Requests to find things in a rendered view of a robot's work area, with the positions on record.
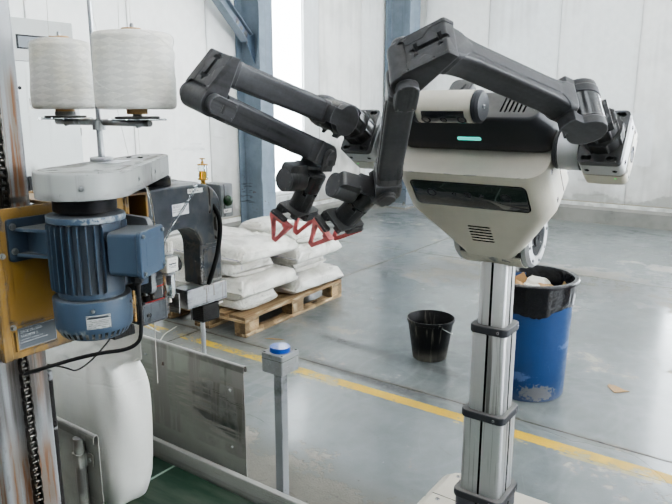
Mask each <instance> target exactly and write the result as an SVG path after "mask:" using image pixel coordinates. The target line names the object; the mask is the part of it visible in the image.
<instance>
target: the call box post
mask: <svg viewBox="0 0 672 504"><path fill-rule="evenodd" d="M274 407H275V451H276V490H278V491H280V492H282V493H285V494H287V495H289V449H288V393H287V375H285V376H283V377H280V376H277V375H274Z"/></svg>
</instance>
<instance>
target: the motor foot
mask: <svg viewBox="0 0 672 504"><path fill-rule="evenodd" d="M45 215H46V214H41V215H34V216H27V217H20V218H13V219H7V220H6V221H5V232H6V240H7V249H8V258H9V261H11V262H18V261H23V260H28V259H33V258H40V259H48V254H47V245H46V235H45V223H46V222H45Z"/></svg>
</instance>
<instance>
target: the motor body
mask: <svg viewBox="0 0 672 504"><path fill-rule="evenodd" d="M125 218H126V212H125V211H124V210H122V209H119V208H116V209H115V210H113V211H109V212H104V213H96V214H83V215H66V214H57V213H54V212H50V213H47V214H46V215H45V222H46V223H45V235H46V245H47V254H48V264H49V274H50V284H51V289H52V291H55V292H57V293H55V294H54V295H53V296H52V303H53V311H54V319H55V326H56V329H57V330H58V332H59V333H60V334H61V335H62V336H63V337H65V338H67V339H69V340H73V341H99V340H105V339H109V338H113V337H116V336H118V335H120V334H122V333H124V332H125V331H126V330H127V329H128V328H129V327H130V325H131V323H132V321H133V303H132V302H133V299H132V290H131V288H130V287H128V286H125V276H115V275H111V274H110V272H109V269H108V261H107V249H106V237H107V234H108V233H109V232H111V231H114V230H116V229H119V228H122V227H125V226H127V219H125Z"/></svg>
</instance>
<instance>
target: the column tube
mask: <svg viewBox="0 0 672 504"><path fill-rule="evenodd" d="M0 107H1V115H0V116H1V118H2V125H3V131H2V133H3V135H4V143H5V147H4V150H5V152H6V166H7V170H8V182H9V188H10V195H9V197H10V198H11V206H12V207H19V206H27V205H30V200H29V190H28V180H27V171H26V161H25V152H24V142H23V133H22V123H21V114H20V104H19V95H18V85H17V76H16V66H15V57H14V47H13V38H12V28H11V19H10V9H9V0H0ZM27 358H28V360H29V367H30V369H29V371H30V370H33V369H36V368H39V367H43V366H46V365H47V361H46V352H45V350H44V351H41V352H38V353H35V354H32V355H29V356H27ZM17 361H18V359H16V360H14V361H13V362H9V363H6V364H5V363H3V362H2V361H1V360H0V504H34V501H33V490H32V484H31V480H32V478H31V476H30V464H29V458H28V455H29V452H28V450H27V438H26V432H25V428H26V426H25V424H24V412H23V407H22V401H23V399H22V397H21V385H20V381H19V374H20V373H19V371H18V363H17ZM30 376H31V387H32V394H33V397H32V400H33V403H34V414H35V421H36V423H35V426H36V430H37V437H36V438H37V440H38V448H39V449H38V452H39V457H40V463H39V465H40V467H41V478H42V484H43V488H42V490H43V493H44V504H61V495H60V485H59V475H58V466H57V456H56V447H55V437H54V428H53V418H52V409H51V399H50V390H49V380H48V371H47V369H46V370H43V371H41V372H40V373H35V374H31V375H30Z"/></svg>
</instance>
